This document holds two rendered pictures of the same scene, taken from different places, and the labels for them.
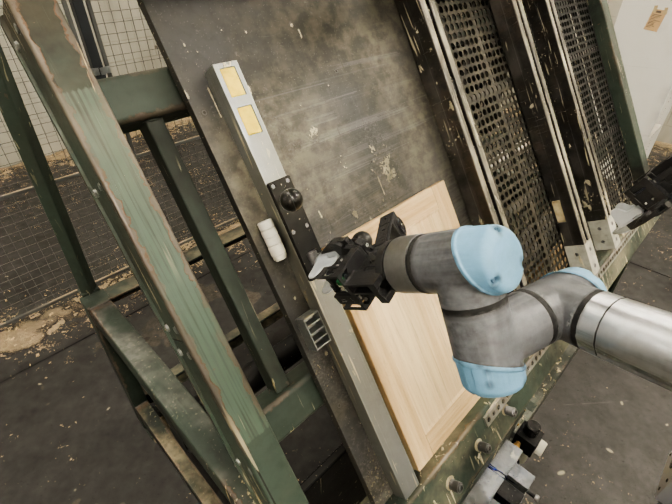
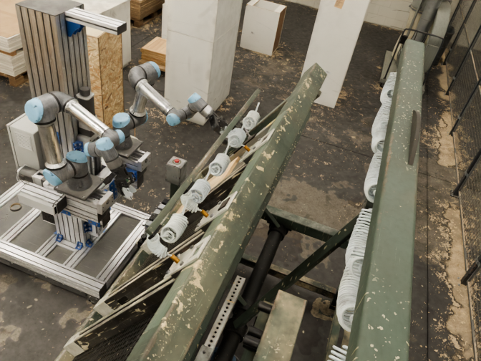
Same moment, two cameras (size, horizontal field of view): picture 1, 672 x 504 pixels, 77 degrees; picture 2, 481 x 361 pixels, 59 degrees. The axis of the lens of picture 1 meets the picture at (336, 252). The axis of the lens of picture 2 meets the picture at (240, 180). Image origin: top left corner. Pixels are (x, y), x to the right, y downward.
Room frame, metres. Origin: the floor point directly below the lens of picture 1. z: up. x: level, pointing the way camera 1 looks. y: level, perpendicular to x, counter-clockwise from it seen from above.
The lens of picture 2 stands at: (2.52, -1.04, 2.91)
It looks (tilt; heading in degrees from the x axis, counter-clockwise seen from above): 39 degrees down; 149
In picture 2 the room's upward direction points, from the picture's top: 11 degrees clockwise
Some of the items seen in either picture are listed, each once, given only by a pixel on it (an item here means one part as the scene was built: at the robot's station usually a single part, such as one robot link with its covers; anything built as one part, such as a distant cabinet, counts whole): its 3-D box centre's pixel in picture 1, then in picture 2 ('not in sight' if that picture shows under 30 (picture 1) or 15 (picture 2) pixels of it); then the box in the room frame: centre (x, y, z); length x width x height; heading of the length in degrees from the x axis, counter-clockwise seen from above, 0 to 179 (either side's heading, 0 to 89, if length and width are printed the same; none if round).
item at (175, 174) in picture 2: not in sight; (176, 170); (0.13, -0.16, 0.84); 0.12 x 0.12 x 0.18; 45
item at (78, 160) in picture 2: not in sight; (76, 162); (0.33, -0.88, 1.20); 0.13 x 0.12 x 0.14; 123
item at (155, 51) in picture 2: not in sight; (162, 56); (-3.24, 0.76, 0.15); 0.61 x 0.52 x 0.31; 136
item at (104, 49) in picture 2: not in sight; (94, 83); (-1.72, -0.46, 0.63); 0.50 x 0.42 x 1.25; 143
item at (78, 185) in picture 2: not in sight; (79, 177); (0.33, -0.87, 1.09); 0.15 x 0.15 x 0.10
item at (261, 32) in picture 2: not in sight; (263, 26); (-3.76, 2.66, 0.36); 0.58 x 0.45 x 0.72; 46
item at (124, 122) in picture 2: not in sight; (122, 124); (-0.03, -0.52, 1.20); 0.13 x 0.12 x 0.14; 120
